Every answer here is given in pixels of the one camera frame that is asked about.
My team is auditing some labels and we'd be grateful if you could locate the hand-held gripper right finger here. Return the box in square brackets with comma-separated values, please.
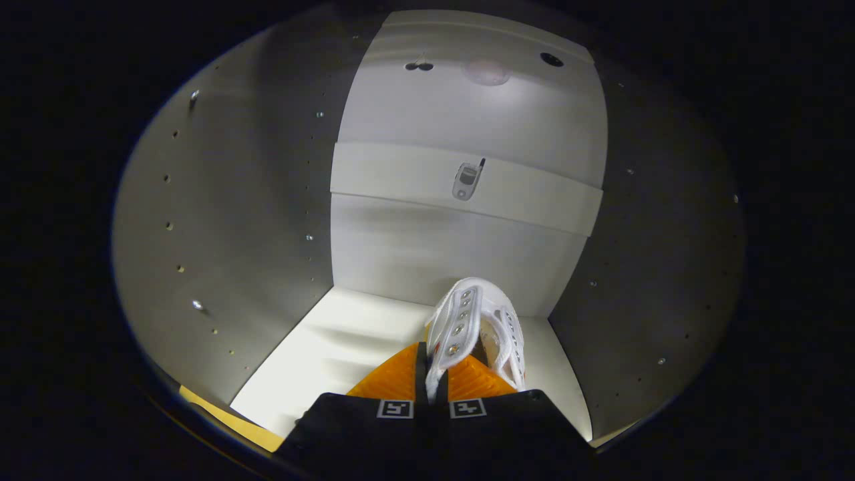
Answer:
[434, 354, 599, 468]

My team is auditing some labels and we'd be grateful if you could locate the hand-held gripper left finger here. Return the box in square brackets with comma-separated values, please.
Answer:
[274, 342, 430, 468]

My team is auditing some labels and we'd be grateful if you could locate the white lace-up shoe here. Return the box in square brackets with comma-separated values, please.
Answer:
[425, 277, 527, 404]

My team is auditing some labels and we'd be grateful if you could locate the dark grey shoe cabinet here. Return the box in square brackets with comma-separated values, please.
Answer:
[110, 8, 745, 448]

